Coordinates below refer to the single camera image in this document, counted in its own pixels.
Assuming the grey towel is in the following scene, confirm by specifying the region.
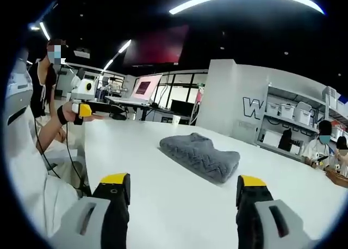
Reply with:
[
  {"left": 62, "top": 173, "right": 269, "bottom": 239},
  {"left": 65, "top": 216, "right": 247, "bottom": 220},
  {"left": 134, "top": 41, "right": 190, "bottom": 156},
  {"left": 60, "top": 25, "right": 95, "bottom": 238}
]
[{"left": 159, "top": 132, "right": 241, "bottom": 184}]

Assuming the white flat box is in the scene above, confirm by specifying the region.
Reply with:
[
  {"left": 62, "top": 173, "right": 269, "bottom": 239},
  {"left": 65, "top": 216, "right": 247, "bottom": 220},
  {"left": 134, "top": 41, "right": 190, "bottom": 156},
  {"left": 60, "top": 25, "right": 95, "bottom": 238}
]
[{"left": 262, "top": 130, "right": 284, "bottom": 150}]

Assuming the person's left hand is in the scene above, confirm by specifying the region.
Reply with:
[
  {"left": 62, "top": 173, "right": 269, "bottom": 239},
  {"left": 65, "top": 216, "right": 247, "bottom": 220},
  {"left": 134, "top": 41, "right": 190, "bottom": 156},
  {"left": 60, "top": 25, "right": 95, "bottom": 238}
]
[{"left": 61, "top": 104, "right": 105, "bottom": 125}]

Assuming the white workbench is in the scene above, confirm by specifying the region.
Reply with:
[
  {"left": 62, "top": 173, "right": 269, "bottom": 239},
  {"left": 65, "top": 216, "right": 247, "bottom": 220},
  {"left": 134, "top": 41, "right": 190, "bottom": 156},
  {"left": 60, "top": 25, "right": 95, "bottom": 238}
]
[{"left": 104, "top": 95, "right": 153, "bottom": 109}]

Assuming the white rounded machine casing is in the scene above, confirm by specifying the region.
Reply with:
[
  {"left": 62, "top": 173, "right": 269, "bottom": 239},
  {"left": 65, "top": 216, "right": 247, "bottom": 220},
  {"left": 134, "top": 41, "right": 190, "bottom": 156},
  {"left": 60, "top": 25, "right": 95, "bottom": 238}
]
[{"left": 4, "top": 57, "right": 34, "bottom": 126}]

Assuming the pink lit monitor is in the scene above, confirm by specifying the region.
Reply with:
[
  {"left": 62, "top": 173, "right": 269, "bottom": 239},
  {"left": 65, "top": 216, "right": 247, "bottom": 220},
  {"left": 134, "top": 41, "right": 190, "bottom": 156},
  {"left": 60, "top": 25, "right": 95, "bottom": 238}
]
[{"left": 131, "top": 73, "right": 164, "bottom": 103}]

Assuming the operator in white coat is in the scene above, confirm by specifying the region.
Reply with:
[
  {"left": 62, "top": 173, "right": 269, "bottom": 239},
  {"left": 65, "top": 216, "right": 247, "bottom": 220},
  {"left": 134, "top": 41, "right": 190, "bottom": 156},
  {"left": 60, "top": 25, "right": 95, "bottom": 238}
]
[{"left": 7, "top": 114, "right": 80, "bottom": 238}]

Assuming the black monitor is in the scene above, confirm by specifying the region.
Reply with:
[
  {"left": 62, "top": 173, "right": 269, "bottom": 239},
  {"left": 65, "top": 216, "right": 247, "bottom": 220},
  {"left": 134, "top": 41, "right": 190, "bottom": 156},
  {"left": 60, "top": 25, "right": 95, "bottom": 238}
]
[{"left": 170, "top": 99, "right": 195, "bottom": 117}]

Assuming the dark red hanging screen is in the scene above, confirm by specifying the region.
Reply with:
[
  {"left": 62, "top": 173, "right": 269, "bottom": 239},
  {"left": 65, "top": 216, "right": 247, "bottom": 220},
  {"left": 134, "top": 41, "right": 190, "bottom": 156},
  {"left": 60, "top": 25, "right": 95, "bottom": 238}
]
[{"left": 123, "top": 24, "right": 190, "bottom": 67}]

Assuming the white storage box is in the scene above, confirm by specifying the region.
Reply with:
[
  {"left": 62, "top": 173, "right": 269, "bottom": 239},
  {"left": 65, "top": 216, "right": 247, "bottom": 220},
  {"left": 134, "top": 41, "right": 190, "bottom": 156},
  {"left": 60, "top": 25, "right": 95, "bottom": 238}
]
[
  {"left": 267, "top": 102, "right": 281, "bottom": 116},
  {"left": 279, "top": 103, "right": 295, "bottom": 119},
  {"left": 294, "top": 101, "right": 313, "bottom": 126}
]

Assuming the metal shelf rack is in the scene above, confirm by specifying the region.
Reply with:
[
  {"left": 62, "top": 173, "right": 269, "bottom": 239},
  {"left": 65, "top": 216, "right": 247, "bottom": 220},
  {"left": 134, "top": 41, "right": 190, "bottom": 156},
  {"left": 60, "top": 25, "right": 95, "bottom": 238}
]
[{"left": 257, "top": 83, "right": 348, "bottom": 163}]

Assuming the black wrist strap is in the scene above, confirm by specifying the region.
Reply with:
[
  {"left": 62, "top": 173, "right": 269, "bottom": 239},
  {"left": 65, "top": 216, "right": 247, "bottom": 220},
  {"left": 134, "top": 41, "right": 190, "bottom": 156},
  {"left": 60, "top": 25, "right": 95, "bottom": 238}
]
[{"left": 57, "top": 105, "right": 69, "bottom": 125}]

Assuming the white machine with yellow ring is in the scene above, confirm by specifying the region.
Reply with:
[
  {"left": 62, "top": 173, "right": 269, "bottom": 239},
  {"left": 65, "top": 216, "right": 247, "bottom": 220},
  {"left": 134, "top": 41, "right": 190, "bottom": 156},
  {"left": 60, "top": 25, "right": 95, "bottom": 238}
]
[{"left": 70, "top": 74, "right": 96, "bottom": 101}]

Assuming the black cable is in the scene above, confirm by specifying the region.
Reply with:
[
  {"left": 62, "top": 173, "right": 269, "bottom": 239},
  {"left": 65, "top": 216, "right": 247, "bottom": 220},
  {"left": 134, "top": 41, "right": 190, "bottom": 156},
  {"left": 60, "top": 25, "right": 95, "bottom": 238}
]
[
  {"left": 33, "top": 117, "right": 61, "bottom": 179},
  {"left": 64, "top": 123, "right": 85, "bottom": 191}
]

